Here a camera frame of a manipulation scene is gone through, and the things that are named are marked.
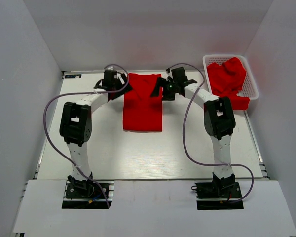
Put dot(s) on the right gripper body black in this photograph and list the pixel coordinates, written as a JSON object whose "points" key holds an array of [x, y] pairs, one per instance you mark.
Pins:
{"points": [[161, 87]]}

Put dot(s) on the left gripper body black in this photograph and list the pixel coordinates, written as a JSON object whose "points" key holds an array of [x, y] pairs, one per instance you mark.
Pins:
{"points": [[122, 87]]}

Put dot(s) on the red t shirt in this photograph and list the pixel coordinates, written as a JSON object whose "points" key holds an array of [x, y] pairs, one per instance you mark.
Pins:
{"points": [[141, 112]]}

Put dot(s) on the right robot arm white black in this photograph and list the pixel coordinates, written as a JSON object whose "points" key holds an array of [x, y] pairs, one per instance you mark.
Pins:
{"points": [[219, 121]]}

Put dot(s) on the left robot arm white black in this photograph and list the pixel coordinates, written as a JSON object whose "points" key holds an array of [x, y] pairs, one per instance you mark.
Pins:
{"points": [[76, 120]]}

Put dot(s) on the red t shirts pile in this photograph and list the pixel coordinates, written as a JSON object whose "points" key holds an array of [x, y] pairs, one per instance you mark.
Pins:
{"points": [[226, 80]]}

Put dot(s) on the blue label sticker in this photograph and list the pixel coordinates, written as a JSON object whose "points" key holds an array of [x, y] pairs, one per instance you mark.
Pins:
{"points": [[72, 76]]}

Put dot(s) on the white plastic basket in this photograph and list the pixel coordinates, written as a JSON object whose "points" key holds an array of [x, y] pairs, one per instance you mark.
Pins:
{"points": [[249, 88]]}

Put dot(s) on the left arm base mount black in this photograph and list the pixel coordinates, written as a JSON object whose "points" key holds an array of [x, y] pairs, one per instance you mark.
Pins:
{"points": [[87, 195]]}

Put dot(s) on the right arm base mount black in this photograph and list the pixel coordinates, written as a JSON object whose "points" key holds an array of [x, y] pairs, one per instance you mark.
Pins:
{"points": [[215, 195]]}

